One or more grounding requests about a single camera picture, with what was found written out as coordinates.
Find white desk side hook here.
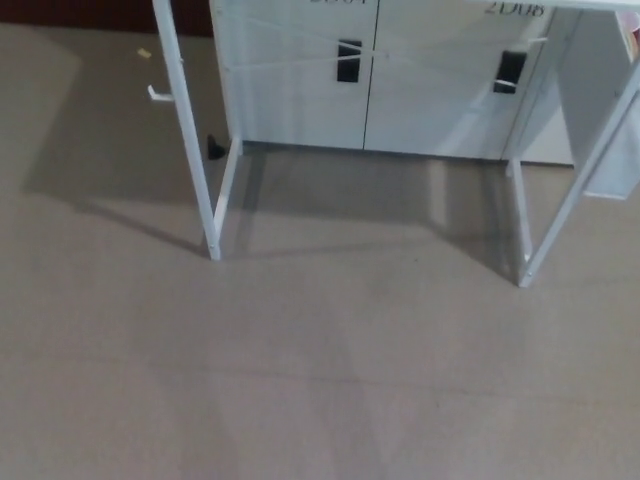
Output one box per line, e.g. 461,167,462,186
146,84,174,107

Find white cabinet with doors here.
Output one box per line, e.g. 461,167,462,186
209,0,581,164

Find small black floor stopper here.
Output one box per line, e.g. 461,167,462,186
206,133,228,162

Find white metal-frame desk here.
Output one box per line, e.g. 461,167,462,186
152,0,640,289

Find black recessed cabinet handle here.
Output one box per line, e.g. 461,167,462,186
493,49,527,95
336,38,363,84

